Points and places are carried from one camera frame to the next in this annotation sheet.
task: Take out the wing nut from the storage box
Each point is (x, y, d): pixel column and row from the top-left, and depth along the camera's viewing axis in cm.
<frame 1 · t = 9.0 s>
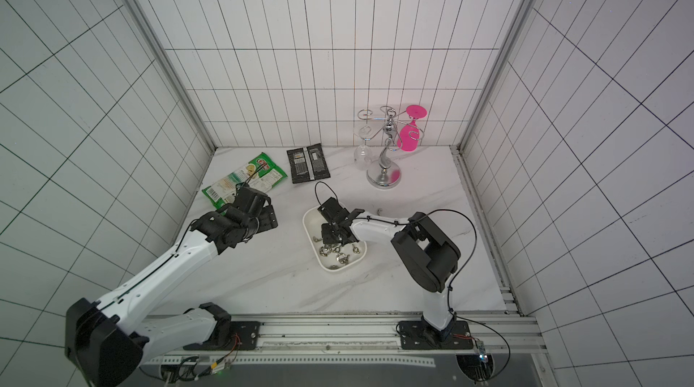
left hand: (258, 223, 81), fingers open
right hand: (319, 238, 92), fingers open
white plastic storage box: (331, 257, 89), on the table
green chips bag: (262, 173, 113), on the table
black snack packet: (307, 164, 113), point 2 cm above the table
chrome glass holder stand: (386, 174, 113), on the table
pink wine glass: (408, 141, 102), point 17 cm above the table
clear wine glass: (363, 154, 94), point 19 cm above the table
silver wing nut in box: (327, 249, 89), point 2 cm above the table

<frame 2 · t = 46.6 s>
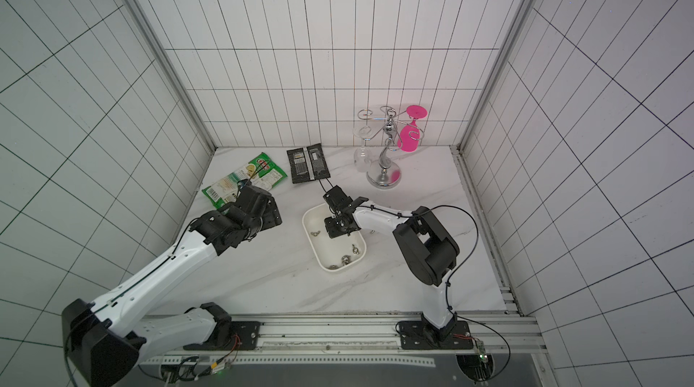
left hand: (263, 219, 79), fingers open
right hand: (324, 231, 93), fingers closed
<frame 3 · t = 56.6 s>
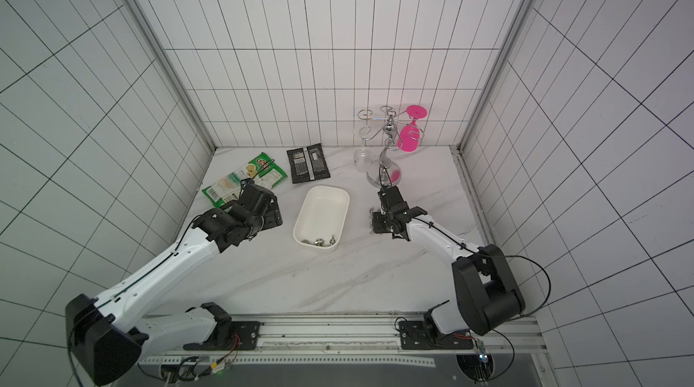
left hand: (263, 220, 79), fingers open
right hand: (370, 220, 90), fingers closed
white plastic storage box: (322, 218, 98), point 2 cm above the table
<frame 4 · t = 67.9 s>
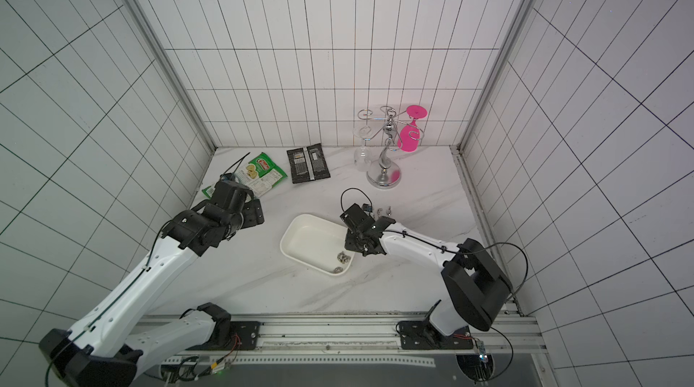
left hand: (243, 216, 76), fingers open
right hand: (343, 245, 86), fingers closed
silver wing nut in box 3: (342, 258, 89), on the table
